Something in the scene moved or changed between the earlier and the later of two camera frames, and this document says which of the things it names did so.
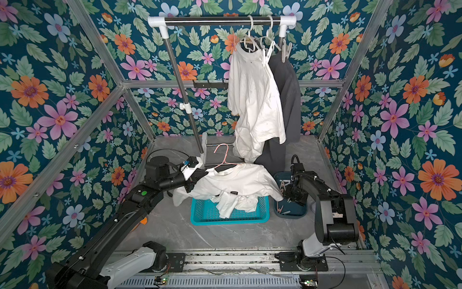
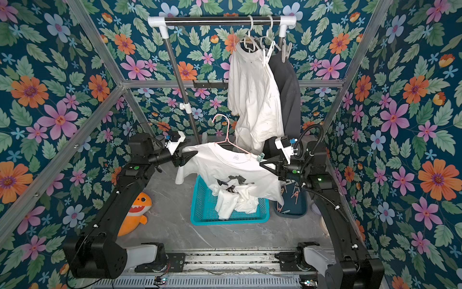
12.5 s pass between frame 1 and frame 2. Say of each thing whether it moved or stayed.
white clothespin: stayed
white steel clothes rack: stayed
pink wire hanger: moved
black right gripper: moved
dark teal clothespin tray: stayed
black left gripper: moved
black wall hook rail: stayed
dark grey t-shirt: stayed
